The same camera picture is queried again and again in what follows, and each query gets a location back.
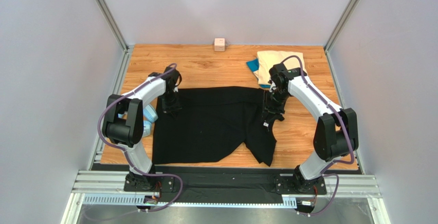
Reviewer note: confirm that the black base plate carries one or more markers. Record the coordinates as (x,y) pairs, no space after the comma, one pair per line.
(220,184)

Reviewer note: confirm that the small beige cube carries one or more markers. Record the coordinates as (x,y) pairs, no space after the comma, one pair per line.
(219,44)

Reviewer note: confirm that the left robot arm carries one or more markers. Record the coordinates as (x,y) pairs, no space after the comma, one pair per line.
(121,124)

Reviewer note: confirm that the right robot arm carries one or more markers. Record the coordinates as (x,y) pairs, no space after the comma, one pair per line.
(336,136)

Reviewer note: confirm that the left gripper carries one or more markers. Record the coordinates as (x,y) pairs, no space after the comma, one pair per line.
(174,109)

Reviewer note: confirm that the cream folded t shirt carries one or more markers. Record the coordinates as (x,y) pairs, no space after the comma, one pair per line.
(268,58)

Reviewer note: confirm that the black t shirt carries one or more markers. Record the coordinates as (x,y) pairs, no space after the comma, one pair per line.
(211,125)

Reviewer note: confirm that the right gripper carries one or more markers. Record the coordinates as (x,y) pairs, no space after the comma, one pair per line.
(272,111)

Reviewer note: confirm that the light blue headphones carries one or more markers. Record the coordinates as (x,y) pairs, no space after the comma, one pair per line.
(149,117)

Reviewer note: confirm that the blue folded t shirt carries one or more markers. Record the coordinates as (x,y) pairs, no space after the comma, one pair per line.
(254,68)

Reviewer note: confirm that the aluminium frame rail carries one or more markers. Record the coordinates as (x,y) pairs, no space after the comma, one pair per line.
(352,197)

